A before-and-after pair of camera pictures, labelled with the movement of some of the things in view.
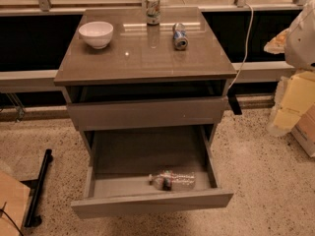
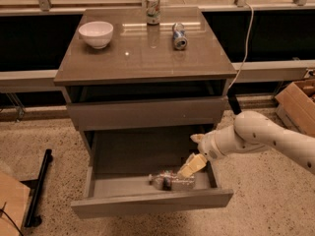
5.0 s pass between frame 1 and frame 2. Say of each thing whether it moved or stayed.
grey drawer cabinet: stayed
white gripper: moved
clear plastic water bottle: stayed
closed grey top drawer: stayed
